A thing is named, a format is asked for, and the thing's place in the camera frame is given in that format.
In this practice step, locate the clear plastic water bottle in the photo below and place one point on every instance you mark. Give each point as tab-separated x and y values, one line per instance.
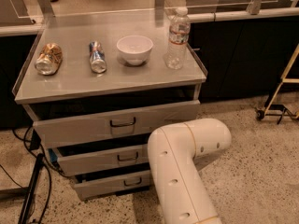
178	36

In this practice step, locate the black metal floor stand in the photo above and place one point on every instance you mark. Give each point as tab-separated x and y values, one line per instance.
27	193

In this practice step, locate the white ceramic bowl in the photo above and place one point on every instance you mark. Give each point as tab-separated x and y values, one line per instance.
134	49

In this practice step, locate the grey metal drawer cabinet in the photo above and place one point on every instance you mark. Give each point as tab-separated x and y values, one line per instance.
75	90

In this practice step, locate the blue red soda can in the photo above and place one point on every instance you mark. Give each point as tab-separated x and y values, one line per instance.
97	58

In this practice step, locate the gold crushed soda can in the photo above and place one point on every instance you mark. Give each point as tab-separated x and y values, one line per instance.
49	59

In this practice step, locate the grey middle drawer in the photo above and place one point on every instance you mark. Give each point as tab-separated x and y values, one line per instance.
103	155

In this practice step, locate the grey top drawer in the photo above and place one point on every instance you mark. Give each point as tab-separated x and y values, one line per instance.
108	125

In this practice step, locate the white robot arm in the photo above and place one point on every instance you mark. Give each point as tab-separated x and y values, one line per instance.
176	153

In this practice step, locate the white horizontal rail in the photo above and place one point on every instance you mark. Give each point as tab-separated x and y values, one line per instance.
244	15

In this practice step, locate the grey drawer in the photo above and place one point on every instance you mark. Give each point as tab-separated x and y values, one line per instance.
110	181
108	125
103	155

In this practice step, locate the grey bottom drawer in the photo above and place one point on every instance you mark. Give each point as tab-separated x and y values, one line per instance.
110	181

